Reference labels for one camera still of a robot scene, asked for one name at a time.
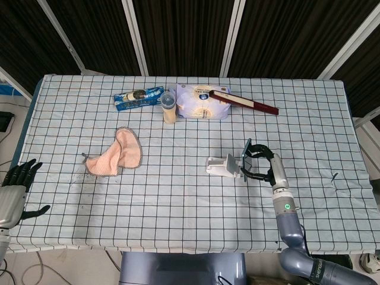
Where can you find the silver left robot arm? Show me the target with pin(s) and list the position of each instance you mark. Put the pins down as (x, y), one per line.
(3, 243)

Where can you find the blue checkered tablecloth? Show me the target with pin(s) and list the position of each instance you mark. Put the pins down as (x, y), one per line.
(178, 207)

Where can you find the black smartphone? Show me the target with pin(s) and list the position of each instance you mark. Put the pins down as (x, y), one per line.
(247, 161)

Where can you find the grey and white shoe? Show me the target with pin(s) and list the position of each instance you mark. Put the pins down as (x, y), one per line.
(371, 262)

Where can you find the white plastic phone stand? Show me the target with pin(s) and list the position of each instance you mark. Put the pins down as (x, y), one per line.
(221, 169)

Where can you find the pink cloth with grey trim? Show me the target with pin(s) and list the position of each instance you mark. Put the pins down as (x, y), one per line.
(124, 151)

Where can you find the black and silver right hand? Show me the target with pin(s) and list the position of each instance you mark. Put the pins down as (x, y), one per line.
(279, 172)

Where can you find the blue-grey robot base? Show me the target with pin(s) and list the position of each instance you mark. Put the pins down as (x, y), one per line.
(181, 270)

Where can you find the black device with screen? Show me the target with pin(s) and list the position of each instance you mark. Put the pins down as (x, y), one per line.
(4, 121)

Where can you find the white partition frame post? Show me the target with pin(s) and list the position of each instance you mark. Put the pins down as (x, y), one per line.
(135, 35)
(63, 37)
(232, 35)
(351, 47)

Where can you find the blue cookie box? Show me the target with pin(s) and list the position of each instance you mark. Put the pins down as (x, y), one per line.
(133, 102)

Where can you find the small beige bottle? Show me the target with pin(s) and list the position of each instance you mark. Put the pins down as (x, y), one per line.
(169, 110)

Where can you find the black and silver left hand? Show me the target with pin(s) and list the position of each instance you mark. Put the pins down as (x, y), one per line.
(10, 205)

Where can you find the purple snack bag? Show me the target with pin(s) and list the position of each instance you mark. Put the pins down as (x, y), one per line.
(202, 110)

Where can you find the long dark red box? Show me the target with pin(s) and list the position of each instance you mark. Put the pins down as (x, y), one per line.
(252, 104)

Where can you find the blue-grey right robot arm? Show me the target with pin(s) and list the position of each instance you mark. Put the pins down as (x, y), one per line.
(289, 225)

